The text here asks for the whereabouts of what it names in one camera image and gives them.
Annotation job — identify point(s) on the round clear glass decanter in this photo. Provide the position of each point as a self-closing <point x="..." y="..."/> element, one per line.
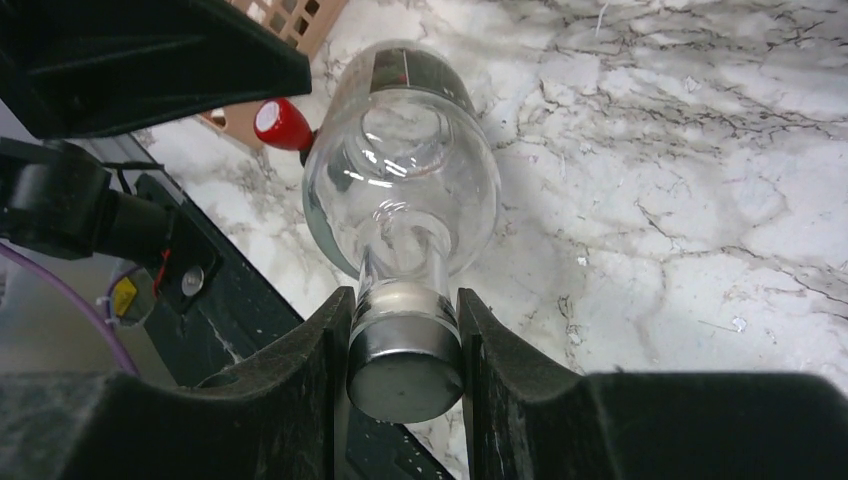
<point x="401" y="192"/>

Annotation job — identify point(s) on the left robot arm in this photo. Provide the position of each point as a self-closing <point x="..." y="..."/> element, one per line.
<point x="57" y="199"/>

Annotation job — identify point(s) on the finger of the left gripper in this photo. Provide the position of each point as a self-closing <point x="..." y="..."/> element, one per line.
<point x="92" y="69"/>

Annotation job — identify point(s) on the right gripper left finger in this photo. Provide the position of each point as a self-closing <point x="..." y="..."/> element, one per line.
<point x="280" y="414"/>

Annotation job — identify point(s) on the small red capped jar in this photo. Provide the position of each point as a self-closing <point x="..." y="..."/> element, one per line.
<point x="281" y="125"/>

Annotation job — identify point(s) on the peach plastic file organizer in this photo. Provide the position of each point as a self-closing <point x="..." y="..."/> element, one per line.
<point x="301" y="24"/>

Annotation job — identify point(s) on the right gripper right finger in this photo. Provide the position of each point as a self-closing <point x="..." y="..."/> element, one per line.
<point x="528" y="417"/>

